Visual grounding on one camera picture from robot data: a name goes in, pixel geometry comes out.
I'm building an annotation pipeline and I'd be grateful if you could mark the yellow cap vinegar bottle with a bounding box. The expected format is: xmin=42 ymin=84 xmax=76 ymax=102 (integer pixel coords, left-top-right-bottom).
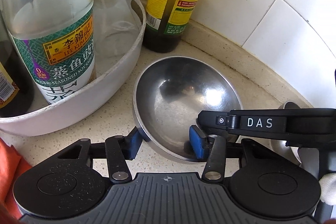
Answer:
xmin=0 ymin=11 xmax=34 ymax=118

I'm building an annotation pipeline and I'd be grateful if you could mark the person's right hand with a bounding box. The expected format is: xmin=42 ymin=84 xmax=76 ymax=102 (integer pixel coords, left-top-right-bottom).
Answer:
xmin=298 ymin=147 xmax=336 ymax=206

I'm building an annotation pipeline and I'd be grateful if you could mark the yellow label sauce bottle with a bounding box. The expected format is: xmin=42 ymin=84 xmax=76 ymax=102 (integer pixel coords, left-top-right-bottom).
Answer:
xmin=142 ymin=0 xmax=216 ymax=53

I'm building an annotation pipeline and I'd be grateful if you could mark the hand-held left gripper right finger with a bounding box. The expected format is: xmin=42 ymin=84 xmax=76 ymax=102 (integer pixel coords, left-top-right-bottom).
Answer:
xmin=189 ymin=125 xmax=279 ymax=180

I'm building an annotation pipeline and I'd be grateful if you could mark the white plastic basin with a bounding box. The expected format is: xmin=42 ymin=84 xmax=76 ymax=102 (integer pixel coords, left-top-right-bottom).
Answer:
xmin=0 ymin=0 xmax=147 ymax=136

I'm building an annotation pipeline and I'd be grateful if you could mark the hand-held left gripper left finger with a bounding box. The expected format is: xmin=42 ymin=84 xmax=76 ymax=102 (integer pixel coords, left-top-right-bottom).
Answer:
xmin=56 ymin=126 xmax=144 ymax=184

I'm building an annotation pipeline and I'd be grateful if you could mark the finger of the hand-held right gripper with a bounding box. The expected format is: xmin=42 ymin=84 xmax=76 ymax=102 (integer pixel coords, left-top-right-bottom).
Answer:
xmin=197 ymin=109 xmax=238 ymax=135

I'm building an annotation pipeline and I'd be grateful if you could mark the red cloth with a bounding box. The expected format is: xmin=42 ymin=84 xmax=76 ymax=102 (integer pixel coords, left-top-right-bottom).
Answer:
xmin=0 ymin=138 xmax=32 ymax=219

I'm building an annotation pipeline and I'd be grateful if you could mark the clear plastic jug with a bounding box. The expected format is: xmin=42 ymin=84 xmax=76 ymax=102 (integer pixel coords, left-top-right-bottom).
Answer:
xmin=93 ymin=0 xmax=142 ymax=59

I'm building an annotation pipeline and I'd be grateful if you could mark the green label soy sauce bottle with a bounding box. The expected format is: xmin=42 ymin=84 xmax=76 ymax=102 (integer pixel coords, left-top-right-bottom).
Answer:
xmin=0 ymin=0 xmax=96 ymax=106

